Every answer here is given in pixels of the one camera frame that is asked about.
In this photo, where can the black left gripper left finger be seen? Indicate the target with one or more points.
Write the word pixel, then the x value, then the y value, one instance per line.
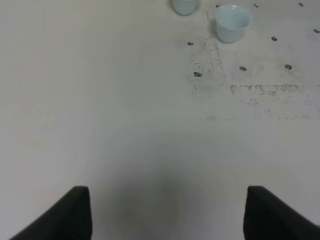
pixel 70 218

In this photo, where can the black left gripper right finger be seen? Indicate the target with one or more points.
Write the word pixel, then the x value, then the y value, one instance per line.
pixel 266 217

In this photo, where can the near blue porcelain teacup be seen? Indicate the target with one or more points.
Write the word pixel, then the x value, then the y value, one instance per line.
pixel 232 22

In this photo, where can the blue porcelain teacup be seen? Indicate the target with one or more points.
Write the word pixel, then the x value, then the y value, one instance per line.
pixel 185 7
pixel 232 22

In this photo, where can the far blue porcelain teacup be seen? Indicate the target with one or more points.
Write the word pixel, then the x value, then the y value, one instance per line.
pixel 185 7

